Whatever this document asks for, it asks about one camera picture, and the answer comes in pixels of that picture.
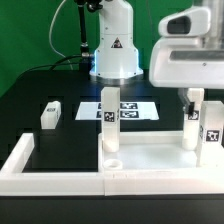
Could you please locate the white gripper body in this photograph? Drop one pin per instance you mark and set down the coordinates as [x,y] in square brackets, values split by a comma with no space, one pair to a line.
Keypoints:
[184,63]

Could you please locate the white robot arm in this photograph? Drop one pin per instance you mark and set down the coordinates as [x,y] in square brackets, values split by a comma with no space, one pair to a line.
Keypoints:
[116,60]

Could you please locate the white desk top tray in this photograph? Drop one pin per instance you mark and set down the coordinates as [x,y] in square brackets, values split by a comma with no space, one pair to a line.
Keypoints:
[152,152]

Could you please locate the fiducial marker sheet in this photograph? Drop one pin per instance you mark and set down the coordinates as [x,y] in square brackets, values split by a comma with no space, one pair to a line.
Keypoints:
[128,111]

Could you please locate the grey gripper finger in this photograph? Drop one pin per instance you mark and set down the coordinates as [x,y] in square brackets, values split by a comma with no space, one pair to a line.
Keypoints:
[188,105]

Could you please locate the white U-shaped fence frame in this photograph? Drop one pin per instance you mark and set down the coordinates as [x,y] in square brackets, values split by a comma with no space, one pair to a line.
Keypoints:
[15,182]

